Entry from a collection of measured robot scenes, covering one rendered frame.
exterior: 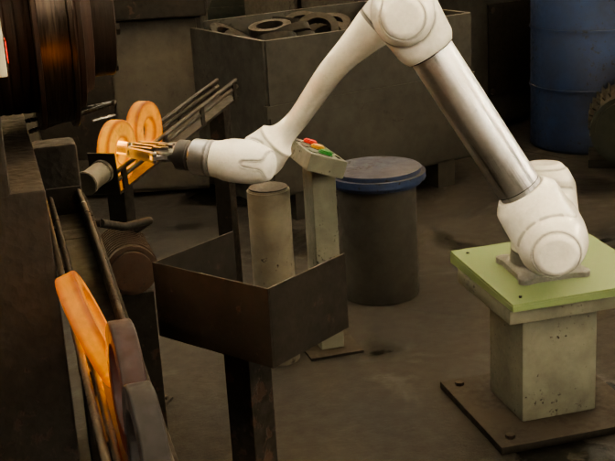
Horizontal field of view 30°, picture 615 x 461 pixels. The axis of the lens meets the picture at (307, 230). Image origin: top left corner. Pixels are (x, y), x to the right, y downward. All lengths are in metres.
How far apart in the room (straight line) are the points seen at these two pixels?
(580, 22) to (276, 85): 1.62
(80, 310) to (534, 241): 1.18
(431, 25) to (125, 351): 1.17
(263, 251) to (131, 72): 2.03
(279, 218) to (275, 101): 1.40
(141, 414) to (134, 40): 3.77
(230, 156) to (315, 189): 0.53
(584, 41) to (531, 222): 2.97
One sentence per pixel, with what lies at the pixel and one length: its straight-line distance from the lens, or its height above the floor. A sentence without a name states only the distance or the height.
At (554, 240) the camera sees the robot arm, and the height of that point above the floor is 0.56.
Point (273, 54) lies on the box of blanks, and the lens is 4.47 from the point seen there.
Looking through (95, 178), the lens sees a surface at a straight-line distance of 2.78.
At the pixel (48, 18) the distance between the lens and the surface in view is 2.15.
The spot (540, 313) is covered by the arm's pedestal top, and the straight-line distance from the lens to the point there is 2.75.
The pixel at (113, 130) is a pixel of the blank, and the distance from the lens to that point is 2.88.
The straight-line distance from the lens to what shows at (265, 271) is 3.20.
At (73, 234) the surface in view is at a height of 0.66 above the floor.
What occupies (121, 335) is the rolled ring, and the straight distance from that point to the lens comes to 1.54.
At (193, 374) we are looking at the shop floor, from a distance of 3.31.
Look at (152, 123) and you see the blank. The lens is 3.08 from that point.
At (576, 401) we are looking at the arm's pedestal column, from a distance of 2.96.
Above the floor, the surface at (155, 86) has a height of 0.50.
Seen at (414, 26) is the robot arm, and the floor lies 1.03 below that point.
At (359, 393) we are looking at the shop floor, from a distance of 3.12.
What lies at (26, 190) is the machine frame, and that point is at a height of 0.87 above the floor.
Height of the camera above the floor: 1.34
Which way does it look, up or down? 17 degrees down
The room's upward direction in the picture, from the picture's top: 3 degrees counter-clockwise
